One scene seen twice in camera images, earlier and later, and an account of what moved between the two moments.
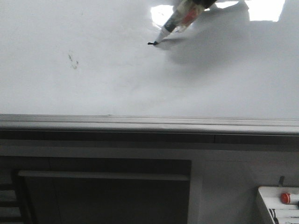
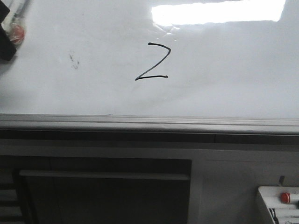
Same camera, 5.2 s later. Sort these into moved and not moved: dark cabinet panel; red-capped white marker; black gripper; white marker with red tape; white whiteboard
Moved: white marker with red tape; black gripper
Not moved: red-capped white marker; dark cabinet panel; white whiteboard
